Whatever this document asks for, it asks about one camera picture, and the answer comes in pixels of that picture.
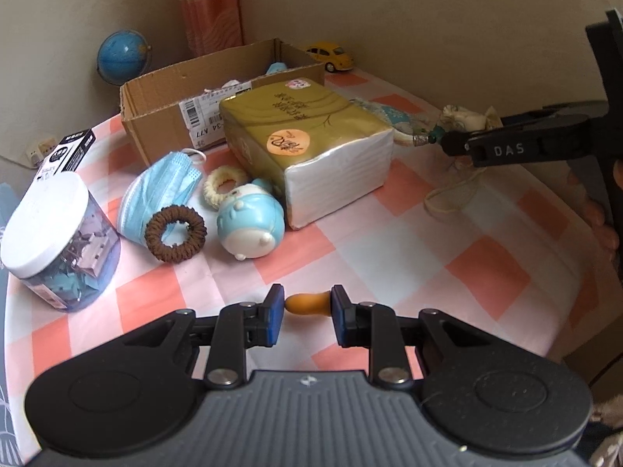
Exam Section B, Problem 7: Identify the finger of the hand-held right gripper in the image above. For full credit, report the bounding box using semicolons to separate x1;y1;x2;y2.
440;116;607;167
496;101;609;127

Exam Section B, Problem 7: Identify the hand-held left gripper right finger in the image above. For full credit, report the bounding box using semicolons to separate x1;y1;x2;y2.
331;283;492;391

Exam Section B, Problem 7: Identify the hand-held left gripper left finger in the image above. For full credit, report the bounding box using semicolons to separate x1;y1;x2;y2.
121;283;286;391

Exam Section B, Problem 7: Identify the small orange squishy toy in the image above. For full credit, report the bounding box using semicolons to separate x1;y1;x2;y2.
285;292;334;317

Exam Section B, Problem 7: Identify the blue and white plush toy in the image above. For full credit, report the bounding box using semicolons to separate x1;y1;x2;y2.
216;178;285;261

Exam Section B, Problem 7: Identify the cream scrunchie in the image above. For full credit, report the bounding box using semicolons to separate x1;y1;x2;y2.
203;165;251;211

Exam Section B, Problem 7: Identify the blue face mask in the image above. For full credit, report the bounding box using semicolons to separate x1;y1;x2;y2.
117;148;208;249

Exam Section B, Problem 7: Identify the cardboard box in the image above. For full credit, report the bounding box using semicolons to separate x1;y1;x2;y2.
119;37;326;166

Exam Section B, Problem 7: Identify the person's right hand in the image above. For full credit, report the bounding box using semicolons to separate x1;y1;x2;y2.
567;169;623;272

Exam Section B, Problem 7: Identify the pink checkered tablecloth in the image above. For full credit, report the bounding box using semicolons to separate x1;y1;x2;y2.
0;65;602;463

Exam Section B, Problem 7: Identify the brown scrunchie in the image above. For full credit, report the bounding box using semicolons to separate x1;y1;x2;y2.
144;205;208;263

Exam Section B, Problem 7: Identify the yellow toy car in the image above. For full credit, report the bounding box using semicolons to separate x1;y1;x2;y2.
304;41;357;74

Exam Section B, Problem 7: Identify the clear jar with white lid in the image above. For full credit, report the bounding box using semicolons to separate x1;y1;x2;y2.
0;174;122;313

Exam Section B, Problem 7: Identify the black and white small box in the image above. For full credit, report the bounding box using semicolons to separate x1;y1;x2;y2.
29;128;95;186

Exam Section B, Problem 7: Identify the blue globe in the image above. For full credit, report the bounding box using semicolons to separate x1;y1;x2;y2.
96;29;153;86

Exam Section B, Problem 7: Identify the pink orange curtain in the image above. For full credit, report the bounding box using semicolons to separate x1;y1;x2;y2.
172;0;244;59

